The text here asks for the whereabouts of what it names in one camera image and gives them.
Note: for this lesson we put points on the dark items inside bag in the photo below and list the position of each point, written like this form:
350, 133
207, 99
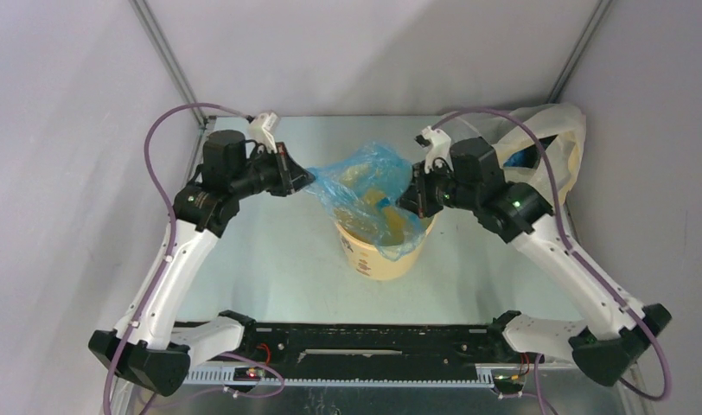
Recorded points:
527, 158

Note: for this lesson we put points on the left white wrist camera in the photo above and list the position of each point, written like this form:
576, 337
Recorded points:
261, 129

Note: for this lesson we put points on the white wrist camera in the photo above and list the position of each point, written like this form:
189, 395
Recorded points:
436, 144
261, 129

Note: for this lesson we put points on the blue plastic trash bag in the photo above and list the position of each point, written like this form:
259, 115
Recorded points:
361, 194

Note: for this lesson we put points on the translucent yellowish plastic bag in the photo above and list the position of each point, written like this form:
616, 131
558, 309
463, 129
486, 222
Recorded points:
560, 128

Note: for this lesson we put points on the right aluminium corner post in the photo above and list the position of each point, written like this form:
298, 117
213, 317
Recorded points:
597, 18

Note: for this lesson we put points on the aluminium corner post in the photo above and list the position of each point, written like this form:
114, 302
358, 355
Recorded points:
597, 18
193, 309

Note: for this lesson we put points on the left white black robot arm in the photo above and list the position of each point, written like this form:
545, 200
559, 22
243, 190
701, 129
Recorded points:
167, 286

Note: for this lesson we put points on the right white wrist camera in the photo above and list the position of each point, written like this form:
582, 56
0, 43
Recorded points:
436, 144

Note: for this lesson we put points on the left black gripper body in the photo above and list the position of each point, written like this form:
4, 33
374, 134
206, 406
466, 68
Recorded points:
258, 176

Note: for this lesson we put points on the yellow cartoon trash bin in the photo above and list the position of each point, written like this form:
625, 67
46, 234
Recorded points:
380, 240

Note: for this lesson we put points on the aluminium frame rail front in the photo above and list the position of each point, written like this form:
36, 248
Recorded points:
245, 372

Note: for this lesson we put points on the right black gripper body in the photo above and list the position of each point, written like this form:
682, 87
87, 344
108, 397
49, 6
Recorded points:
418, 187

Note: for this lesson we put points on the left aluminium corner post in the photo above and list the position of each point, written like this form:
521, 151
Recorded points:
193, 309

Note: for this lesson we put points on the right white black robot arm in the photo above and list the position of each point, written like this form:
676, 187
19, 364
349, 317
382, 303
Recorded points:
615, 328

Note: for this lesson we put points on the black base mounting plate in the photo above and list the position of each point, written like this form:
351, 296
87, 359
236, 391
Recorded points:
377, 352

